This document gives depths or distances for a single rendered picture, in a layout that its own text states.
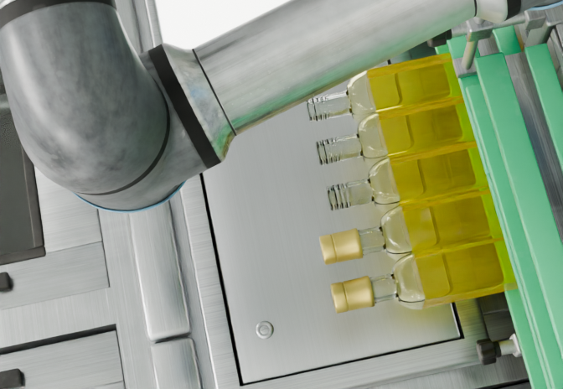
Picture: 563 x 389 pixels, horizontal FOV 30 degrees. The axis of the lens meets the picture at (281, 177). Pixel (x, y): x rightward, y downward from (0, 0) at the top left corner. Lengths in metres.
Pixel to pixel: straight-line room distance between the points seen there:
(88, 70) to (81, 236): 0.67
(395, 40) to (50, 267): 0.67
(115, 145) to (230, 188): 0.58
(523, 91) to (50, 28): 0.55
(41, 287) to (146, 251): 0.15
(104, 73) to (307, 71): 0.19
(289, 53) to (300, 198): 0.49
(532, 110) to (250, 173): 0.41
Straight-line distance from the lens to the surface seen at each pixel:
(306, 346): 1.31
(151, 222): 1.37
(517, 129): 1.12
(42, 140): 0.80
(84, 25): 0.78
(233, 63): 0.89
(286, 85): 0.89
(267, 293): 1.32
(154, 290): 1.34
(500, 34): 1.27
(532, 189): 1.10
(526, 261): 1.16
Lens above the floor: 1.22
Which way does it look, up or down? 2 degrees down
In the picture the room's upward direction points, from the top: 102 degrees counter-clockwise
